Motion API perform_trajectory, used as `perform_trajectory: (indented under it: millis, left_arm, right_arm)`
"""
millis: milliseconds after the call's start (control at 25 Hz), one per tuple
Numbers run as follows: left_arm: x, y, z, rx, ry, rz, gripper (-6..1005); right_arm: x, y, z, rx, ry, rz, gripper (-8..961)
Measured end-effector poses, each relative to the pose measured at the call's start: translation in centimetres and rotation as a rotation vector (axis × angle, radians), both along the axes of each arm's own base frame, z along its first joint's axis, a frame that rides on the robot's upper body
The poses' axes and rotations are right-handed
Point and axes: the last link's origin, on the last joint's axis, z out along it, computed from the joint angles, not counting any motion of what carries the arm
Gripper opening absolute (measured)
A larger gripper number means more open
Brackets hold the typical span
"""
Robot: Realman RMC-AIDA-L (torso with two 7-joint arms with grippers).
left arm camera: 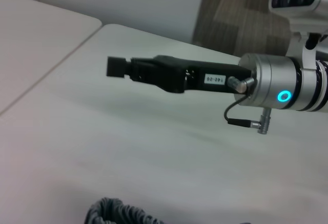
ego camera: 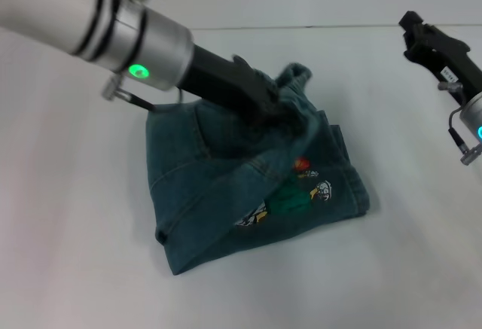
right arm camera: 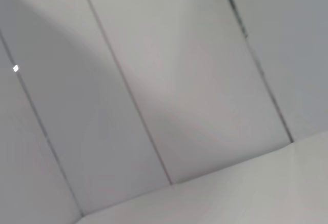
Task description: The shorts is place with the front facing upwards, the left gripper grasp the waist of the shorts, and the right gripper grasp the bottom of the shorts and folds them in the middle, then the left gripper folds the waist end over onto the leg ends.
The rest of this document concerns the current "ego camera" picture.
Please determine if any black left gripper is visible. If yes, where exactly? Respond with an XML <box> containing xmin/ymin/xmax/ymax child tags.
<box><xmin>177</xmin><ymin>44</ymin><xmax>303</xmax><ymax>135</ymax></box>

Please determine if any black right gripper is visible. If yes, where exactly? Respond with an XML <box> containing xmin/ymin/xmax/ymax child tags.
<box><xmin>398</xmin><ymin>11</ymin><xmax>482</xmax><ymax>103</ymax></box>

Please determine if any blue denim shorts basketball print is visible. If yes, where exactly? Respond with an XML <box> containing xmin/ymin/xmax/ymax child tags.
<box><xmin>145</xmin><ymin>62</ymin><xmax>372</xmax><ymax>277</ymax></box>

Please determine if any left arm cable with connector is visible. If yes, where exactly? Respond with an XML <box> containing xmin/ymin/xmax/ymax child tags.
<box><xmin>103</xmin><ymin>75</ymin><xmax>158</xmax><ymax>114</ymax></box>

